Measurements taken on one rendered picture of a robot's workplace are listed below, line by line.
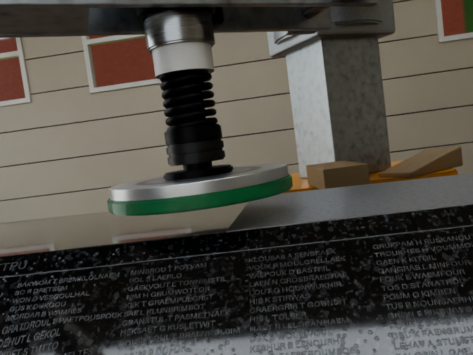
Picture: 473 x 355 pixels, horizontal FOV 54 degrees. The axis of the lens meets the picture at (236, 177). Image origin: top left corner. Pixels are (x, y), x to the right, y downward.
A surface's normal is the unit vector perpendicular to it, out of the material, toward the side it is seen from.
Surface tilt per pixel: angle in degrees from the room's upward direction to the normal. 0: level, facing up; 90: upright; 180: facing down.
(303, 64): 90
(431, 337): 45
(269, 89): 90
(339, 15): 90
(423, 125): 90
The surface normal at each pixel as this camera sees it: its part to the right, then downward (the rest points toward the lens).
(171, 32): -0.16, 0.10
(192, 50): 0.41, 0.02
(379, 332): -0.14, -0.64
